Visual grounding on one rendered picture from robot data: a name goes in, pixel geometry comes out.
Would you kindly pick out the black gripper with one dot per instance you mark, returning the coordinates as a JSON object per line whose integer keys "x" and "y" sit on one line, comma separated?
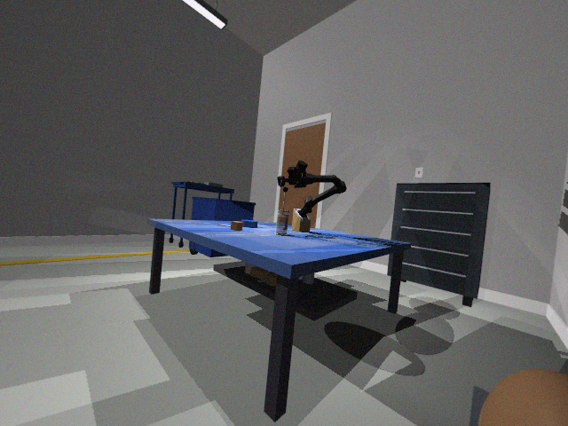
{"x": 293, "y": 180}

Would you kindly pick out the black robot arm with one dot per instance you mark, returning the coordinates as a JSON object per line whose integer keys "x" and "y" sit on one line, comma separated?
{"x": 309, "y": 202}

